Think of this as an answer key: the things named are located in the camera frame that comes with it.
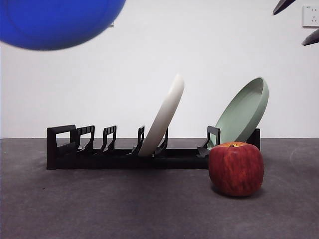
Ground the blue plate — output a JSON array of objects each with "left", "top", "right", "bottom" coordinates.
[{"left": 0, "top": 0, "right": 128, "bottom": 51}]

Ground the white plate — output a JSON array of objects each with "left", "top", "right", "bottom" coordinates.
[{"left": 138, "top": 73, "right": 185, "bottom": 157}]

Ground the red apple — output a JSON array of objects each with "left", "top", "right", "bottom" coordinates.
[{"left": 208, "top": 141, "right": 265, "bottom": 198}]

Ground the green plate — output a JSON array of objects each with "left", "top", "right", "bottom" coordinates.
[{"left": 214, "top": 77, "right": 270, "bottom": 147}]

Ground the black plate rack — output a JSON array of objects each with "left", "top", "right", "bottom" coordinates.
[{"left": 46, "top": 124, "right": 261, "bottom": 170}]

